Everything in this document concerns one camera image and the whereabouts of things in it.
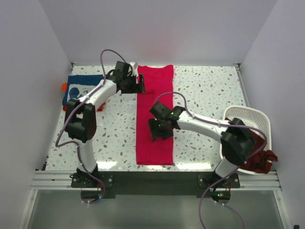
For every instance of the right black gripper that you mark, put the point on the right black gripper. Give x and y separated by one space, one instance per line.
154 131

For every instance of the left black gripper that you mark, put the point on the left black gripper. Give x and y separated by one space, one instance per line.
137 88

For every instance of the pink t shirt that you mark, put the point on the pink t shirt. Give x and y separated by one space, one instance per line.
149 152

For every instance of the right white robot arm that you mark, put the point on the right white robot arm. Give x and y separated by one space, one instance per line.
211 128

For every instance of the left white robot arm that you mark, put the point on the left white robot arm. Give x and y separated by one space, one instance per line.
80 119

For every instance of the folded blue t shirt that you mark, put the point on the folded blue t shirt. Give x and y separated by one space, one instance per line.
89 81

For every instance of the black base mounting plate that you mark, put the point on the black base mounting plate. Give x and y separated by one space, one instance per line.
107 184

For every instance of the folded orange t shirt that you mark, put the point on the folded orange t shirt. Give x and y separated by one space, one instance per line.
72 92

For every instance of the white laundry basket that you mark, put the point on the white laundry basket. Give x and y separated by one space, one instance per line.
251 117

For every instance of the dark red t shirt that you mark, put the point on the dark red t shirt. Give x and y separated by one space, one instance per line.
259 155

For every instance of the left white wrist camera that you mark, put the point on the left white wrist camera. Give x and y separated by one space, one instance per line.
134 67

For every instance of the silver aluminium frame rail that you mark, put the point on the silver aluminium frame rail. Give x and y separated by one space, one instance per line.
60 180

